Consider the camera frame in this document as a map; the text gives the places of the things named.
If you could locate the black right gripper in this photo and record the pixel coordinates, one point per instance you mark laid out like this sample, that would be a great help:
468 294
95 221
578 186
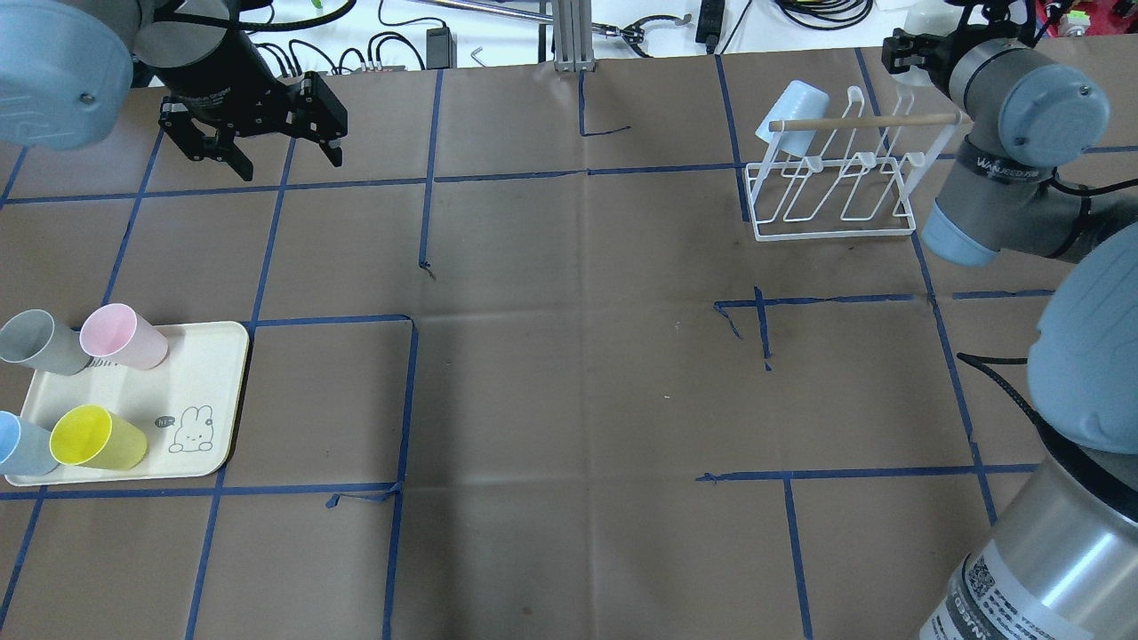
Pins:
931 52

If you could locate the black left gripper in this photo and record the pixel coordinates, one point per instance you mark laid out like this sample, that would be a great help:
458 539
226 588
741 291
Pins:
216 75

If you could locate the light blue ikea cup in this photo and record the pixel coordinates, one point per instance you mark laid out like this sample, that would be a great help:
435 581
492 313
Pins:
799 101

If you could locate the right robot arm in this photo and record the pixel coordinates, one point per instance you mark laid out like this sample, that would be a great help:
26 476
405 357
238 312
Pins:
1060 561

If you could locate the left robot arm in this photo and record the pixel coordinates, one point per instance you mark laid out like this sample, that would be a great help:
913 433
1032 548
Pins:
68 65

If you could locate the pink ikea cup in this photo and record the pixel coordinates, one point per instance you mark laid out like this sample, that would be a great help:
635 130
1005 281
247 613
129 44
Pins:
115 332

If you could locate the grey ikea cup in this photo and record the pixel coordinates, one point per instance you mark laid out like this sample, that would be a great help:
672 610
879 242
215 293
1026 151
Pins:
38 340

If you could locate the yellow ikea cup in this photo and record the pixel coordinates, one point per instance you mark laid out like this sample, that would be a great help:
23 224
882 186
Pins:
91 436

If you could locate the beige plastic tray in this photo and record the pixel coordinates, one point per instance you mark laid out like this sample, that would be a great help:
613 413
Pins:
186 406

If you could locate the white wire cup rack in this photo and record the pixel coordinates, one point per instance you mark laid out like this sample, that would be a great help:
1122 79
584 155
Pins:
857 177

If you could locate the green handled reach grabber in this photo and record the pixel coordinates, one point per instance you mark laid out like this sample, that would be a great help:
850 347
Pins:
633 35

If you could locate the aluminium frame post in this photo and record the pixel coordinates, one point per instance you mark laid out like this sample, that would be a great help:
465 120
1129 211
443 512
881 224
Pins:
573 49

